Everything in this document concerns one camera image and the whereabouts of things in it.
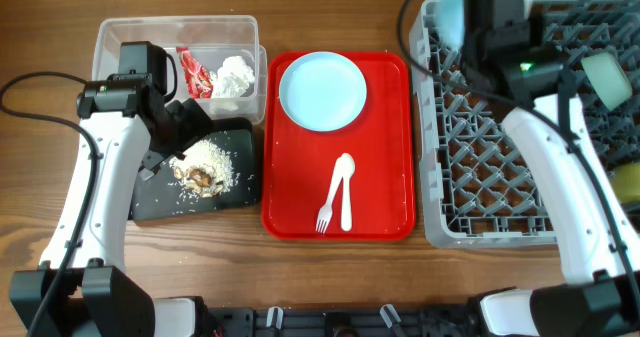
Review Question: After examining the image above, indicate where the light blue bowl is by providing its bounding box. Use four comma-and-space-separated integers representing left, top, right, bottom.
434, 0, 465, 51

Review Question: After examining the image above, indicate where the food scraps and rice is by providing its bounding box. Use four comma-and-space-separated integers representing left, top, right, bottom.
168, 140, 237, 201

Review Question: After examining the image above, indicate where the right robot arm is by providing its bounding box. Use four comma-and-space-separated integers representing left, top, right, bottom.
462, 0, 639, 336

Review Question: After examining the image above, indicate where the yellow plastic cup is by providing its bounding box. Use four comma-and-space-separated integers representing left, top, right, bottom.
611, 162, 640, 204

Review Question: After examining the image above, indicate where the red snack wrapper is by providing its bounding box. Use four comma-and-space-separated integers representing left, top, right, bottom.
176, 47, 214, 99

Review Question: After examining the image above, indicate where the grey dishwasher rack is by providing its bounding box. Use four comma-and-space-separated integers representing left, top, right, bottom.
411, 0, 639, 248

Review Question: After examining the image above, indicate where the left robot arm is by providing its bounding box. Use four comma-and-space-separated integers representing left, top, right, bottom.
9, 41, 218, 336

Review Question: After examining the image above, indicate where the light blue plate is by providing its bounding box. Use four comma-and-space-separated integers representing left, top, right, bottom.
278, 52, 368, 132

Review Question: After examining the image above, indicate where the mint green bowl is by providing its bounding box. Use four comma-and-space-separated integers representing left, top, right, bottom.
581, 52, 632, 110

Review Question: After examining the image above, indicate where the white plastic spoon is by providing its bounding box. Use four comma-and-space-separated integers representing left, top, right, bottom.
340, 153, 356, 232

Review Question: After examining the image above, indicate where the white plastic fork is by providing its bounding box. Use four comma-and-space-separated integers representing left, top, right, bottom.
316, 156, 343, 234

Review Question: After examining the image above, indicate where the red serving tray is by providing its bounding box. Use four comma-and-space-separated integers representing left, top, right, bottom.
261, 51, 416, 242

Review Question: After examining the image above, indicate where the clear plastic waste bin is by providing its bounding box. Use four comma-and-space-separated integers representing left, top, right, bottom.
91, 15, 268, 125

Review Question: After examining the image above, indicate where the white tissue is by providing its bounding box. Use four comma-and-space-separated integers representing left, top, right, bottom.
209, 56, 255, 99

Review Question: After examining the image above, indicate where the black plastic tray bin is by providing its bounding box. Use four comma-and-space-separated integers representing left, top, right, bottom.
129, 117, 260, 222

